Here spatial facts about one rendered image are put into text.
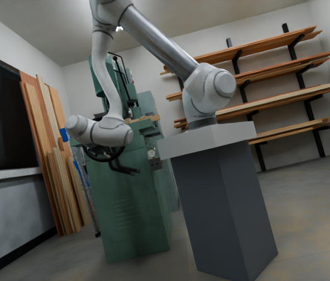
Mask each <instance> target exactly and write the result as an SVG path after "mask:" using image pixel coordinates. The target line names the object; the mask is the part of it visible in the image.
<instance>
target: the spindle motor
mask: <svg viewBox="0 0 330 281"><path fill-rule="evenodd" d="M88 61H89V66H90V70H91V73H92V78H93V83H94V88H95V93H96V96H97V97H100V98H105V96H104V94H105V93H104V91H103V89H102V87H101V85H100V83H99V81H98V79H97V77H96V75H95V73H94V70H93V67H92V55H90V56H89V59H88ZM106 68H107V71H108V73H109V75H110V77H111V79H112V81H113V83H114V86H115V88H116V90H117V92H118V93H119V91H118V86H117V82H116V77H115V74H114V69H113V65H112V60H111V56H110V55H109V54H107V57H106Z"/></svg>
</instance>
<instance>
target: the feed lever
mask: <svg viewBox="0 0 330 281"><path fill-rule="evenodd" d="M113 60H114V61H115V62H116V65H117V68H118V71H119V74H120V76H121V79H122V82H123V85H124V87H125V90H126V93H127V96H128V99H129V100H128V101H127V104H128V107H132V108H134V107H133V106H135V103H134V101H133V99H130V96H129V94H128V91H127V88H126V85H125V82H124V79H123V77H122V74H121V71H120V68H119V66H118V62H117V56H113Z"/></svg>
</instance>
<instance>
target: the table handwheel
mask: <svg viewBox="0 0 330 281"><path fill-rule="evenodd" d="M102 118H103V116H100V117H96V118H94V119H92V120H93V121H96V122H98V121H101V120H102ZM82 148H83V150H84V152H85V154H86V155H87V156H88V157H89V158H91V159H93V160H95V161H97V162H109V161H112V160H114V159H116V158H117V157H119V156H120V155H121V153H122V152H123V151H124V149H125V146H124V147H120V148H119V150H118V151H117V152H116V153H115V155H114V156H111V157H110V158H100V157H97V156H98V155H97V154H95V155H93V154H92V153H91V152H90V151H87V147H86V146H85V145H83V144H82Z"/></svg>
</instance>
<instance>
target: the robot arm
mask: <svg viewBox="0 0 330 281"><path fill-rule="evenodd" d="M89 4H90V9H91V11H92V17H93V24H94V25H93V34H92V67H93V70H94V73H95V75H96V77H97V79H98V81H99V83H100V85H101V87H102V89H103V91H104V93H105V95H106V97H107V99H108V101H109V112H108V114H107V115H105V116H103V118H102V120H101V121H100V122H96V121H93V120H90V119H88V118H85V117H83V116H81V115H77V114H73V115H70V116H69V117H68V118H67V119H66V121H65V124H64V127H65V130H66V131H67V133H68V134H69V135H70V136H71V137H72V138H73V139H74V140H76V141H77V142H79V143H81V144H83V145H85V146H86V147H87V151H91V152H93V153H96V154H98V155H100V154H102V155H104V156H106V157H107V158H110V152H111V148H110V147H124V146H126V145H128V144H129V143H131V141H132V138H133V131H132V129H131V128H130V127H129V126H128V125H126V124H125V121H124V120H123V118H122V103H121V99H120V97H119V94H118V92H117V90H116V88H115V86H114V83H113V81H112V79H111V77H110V75H109V73H108V71H107V68H106V57H107V54H108V51H109V49H110V47H111V45H112V42H113V39H114V37H115V34H116V31H117V27H122V28H123V29H124V30H125V31H126V32H127V33H128V34H130V35H131V36H132V37H133V38H134V39H135V40H136V41H138V42H139V43H140V44H141V45H142V46H143V47H144V48H146V49H147V50H148V51H149V52H150V53H152V54H153V55H154V56H155V57H156V58H157V59H159V60H160V61H161V62H162V63H163V64H164V65H165V66H167V67H168V68H169V69H170V70H171V71H172V72H173V73H175V74H176V75H177V76H178V77H179V78H181V79H182V81H184V89H183V94H182V99H183V107H184V112H185V116H186V120H187V122H188V131H186V132H189V131H191V130H195V129H199V128H203V127H206V126H209V125H216V124H218V123H217V119H216V111H218V110H220V109H222V108H223V107H225V106H226V105H227V104H228V103H229V102H230V101H231V99H232V98H233V97H234V95H235V93H236V89H237V82H236V79H235V77H234V76H233V75H232V74H231V73H230V72H228V71H227V70H224V69H218V68H216V67H214V66H212V65H210V64H208V63H205V62H203V63H200V64H198V63H197V62H196V61H195V60H194V59H193V58H192V57H191V56H189V55H188V54H187V53H186V52H185V51H184V50H183V49H182V48H181V47H179V46H178V45H177V44H176V43H175V42H174V41H173V40H172V39H170V38H169V37H168V36H167V35H166V34H164V33H163V32H162V30H160V29H159V28H158V27H157V26H155V25H154V24H153V23H152V22H151V21H150V20H149V19H148V18H147V17H145V16H144V15H143V14H142V13H141V12H140V11H139V10H138V9H136V8H135V7H134V3H133V1H132V0H89ZM184 133H185V132H184ZM105 146H107V148H106V147H105Z"/></svg>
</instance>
